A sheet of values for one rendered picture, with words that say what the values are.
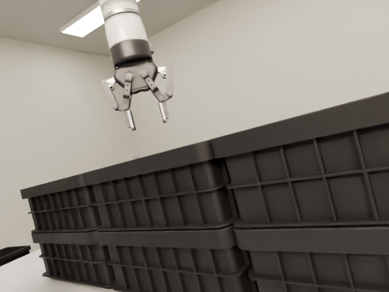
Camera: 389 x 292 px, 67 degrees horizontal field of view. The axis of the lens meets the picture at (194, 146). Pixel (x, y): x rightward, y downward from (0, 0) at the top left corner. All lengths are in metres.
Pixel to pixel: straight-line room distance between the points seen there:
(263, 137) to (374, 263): 0.15
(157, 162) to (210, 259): 0.15
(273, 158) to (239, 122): 3.85
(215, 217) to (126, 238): 0.18
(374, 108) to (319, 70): 3.64
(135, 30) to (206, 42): 3.88
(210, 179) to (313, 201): 0.13
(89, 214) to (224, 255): 0.30
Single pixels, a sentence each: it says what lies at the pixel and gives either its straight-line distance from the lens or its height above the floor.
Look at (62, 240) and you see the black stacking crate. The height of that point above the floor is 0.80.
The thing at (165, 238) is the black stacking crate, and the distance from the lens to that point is 0.44.
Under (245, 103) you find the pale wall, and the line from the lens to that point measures 4.13.
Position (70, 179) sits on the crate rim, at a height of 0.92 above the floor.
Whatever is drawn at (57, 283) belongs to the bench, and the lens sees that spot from 0.82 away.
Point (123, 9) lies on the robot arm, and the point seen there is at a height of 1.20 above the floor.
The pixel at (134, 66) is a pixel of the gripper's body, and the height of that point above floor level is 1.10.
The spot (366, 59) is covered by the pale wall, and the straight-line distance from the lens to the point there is 3.90.
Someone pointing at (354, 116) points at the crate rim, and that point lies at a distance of 0.29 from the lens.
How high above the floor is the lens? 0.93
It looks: level
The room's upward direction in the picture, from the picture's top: 14 degrees counter-clockwise
